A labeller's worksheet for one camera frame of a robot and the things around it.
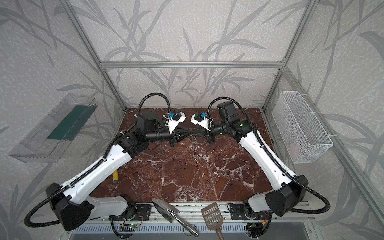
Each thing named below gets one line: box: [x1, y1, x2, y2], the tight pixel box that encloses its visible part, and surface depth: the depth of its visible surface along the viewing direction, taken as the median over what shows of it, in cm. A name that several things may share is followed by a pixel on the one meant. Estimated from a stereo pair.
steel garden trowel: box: [151, 198, 200, 237], surface depth 74 cm
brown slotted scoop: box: [201, 203, 225, 240], surface depth 72 cm
